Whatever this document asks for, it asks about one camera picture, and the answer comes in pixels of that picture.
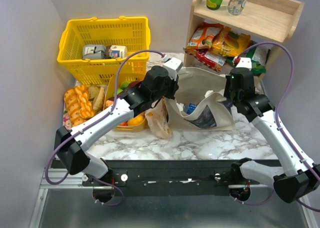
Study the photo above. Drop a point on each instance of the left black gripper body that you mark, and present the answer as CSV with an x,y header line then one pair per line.
x,y
171,87

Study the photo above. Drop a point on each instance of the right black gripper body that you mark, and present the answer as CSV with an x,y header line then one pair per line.
x,y
231,92

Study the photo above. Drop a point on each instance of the blue label water bottle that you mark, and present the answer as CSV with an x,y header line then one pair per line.
x,y
189,108

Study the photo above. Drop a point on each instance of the banana print plastic bag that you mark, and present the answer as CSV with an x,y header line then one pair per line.
x,y
157,121

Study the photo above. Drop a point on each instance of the beige canvas tote bag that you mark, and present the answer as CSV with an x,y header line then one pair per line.
x,y
206,90

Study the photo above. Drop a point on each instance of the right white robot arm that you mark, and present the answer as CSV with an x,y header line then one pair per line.
x,y
298,174

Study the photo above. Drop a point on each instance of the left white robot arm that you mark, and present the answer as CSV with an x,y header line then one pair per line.
x,y
71,145

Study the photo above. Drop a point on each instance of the yellow food tray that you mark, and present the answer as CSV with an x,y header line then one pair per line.
x,y
121,78

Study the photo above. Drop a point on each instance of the red snack bag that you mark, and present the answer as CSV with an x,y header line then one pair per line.
x,y
212,61

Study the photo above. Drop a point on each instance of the green snack bag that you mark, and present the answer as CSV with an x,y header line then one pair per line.
x,y
258,55

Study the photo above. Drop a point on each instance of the yellow chips bag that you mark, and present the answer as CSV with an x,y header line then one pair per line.
x,y
229,36

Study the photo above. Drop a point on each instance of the green toy fruit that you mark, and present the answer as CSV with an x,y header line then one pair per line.
x,y
124,85

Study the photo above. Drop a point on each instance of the orange toy pumpkin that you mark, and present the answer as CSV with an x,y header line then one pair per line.
x,y
125,123

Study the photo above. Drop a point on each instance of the orange snack bag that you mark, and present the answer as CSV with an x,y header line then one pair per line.
x,y
203,37

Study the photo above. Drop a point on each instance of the brown milk carton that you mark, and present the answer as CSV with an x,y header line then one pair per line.
x,y
116,51

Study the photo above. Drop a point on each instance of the brown toy bread slices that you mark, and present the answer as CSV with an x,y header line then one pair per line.
x,y
96,96

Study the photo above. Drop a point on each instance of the wooden shelf unit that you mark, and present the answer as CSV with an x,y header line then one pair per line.
x,y
266,20

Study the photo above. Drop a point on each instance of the braided orange toy bread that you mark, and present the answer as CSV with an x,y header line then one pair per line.
x,y
86,109

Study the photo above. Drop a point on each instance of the yellow plastic shopping basket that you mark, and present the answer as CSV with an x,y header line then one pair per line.
x,y
130,31

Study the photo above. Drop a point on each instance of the grey wrapped package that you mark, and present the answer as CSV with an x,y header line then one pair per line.
x,y
94,52

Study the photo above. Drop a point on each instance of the clear plastic bottle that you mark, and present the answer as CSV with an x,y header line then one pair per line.
x,y
235,7

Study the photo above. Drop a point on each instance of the toy bread loaf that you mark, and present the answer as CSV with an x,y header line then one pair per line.
x,y
73,107

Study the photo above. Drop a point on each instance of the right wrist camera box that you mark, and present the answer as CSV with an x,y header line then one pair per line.
x,y
242,62

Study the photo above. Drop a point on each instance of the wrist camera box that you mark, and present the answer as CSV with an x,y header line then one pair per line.
x,y
173,67
242,62

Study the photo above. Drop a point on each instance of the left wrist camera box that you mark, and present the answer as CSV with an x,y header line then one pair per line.
x,y
173,67

